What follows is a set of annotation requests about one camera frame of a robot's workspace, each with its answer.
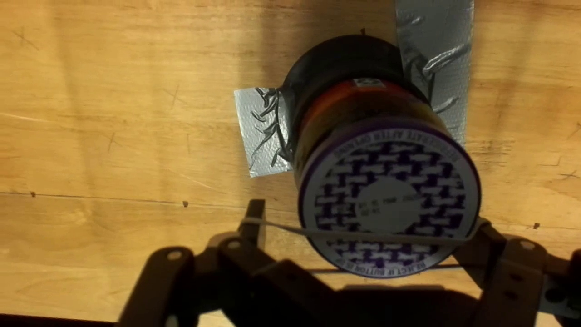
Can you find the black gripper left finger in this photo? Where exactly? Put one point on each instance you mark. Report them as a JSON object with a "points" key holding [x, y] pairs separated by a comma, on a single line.
{"points": [[229, 283]]}

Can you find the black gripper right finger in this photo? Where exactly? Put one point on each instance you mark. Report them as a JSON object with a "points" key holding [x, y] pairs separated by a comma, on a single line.
{"points": [[520, 278]]}

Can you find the thin tan rubber band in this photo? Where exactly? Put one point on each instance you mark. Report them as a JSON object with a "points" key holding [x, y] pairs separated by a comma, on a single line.
{"points": [[364, 234]]}

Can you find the brown cup with purple lid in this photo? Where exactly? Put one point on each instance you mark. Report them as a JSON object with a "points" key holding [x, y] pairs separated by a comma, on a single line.
{"points": [[375, 163]]}

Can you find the short grey duct tape strip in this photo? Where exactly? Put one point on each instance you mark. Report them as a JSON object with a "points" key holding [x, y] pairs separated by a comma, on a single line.
{"points": [[262, 129]]}

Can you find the long grey duct tape strip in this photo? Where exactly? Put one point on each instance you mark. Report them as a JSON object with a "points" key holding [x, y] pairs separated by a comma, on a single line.
{"points": [[440, 56]]}

